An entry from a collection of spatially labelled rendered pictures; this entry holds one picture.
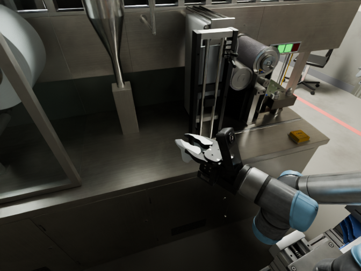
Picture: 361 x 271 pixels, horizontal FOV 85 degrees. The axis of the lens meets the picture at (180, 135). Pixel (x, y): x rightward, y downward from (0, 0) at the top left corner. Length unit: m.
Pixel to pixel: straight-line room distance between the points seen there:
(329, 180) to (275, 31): 1.13
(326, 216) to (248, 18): 1.70
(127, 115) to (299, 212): 0.85
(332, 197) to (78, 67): 1.20
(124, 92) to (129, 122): 0.18
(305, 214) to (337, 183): 0.13
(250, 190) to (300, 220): 0.11
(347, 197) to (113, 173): 0.82
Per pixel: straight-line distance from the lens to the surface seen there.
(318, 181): 0.60
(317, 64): 3.76
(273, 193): 0.48
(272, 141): 1.16
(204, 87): 0.86
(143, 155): 1.00
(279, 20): 1.53
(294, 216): 0.49
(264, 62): 1.10
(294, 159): 1.34
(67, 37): 1.20
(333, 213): 2.25
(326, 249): 1.00
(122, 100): 1.02
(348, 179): 0.58
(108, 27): 0.89
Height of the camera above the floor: 1.62
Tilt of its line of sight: 41 degrees down
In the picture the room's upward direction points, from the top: straight up
